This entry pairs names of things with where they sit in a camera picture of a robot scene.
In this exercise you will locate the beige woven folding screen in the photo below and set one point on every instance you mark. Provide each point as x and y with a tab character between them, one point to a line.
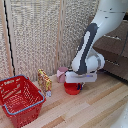
35	36

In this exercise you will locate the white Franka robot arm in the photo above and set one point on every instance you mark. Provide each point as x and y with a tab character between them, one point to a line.
96	40

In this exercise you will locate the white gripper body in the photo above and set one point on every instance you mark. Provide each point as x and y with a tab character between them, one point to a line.
81	77

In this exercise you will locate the pink mug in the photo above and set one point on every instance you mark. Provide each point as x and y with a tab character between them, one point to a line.
61	74

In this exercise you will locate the dark brown drawer cabinet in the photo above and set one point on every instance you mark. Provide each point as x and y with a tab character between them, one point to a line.
115	50

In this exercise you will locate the colourful snack box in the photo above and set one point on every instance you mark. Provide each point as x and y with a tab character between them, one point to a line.
44	81

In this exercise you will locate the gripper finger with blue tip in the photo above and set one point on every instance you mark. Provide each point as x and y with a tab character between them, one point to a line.
80	86

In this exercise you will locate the red shopping basket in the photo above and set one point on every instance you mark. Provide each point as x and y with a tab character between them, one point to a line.
20	100

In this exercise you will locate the red bowl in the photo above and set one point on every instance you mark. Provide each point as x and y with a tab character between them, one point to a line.
72	89

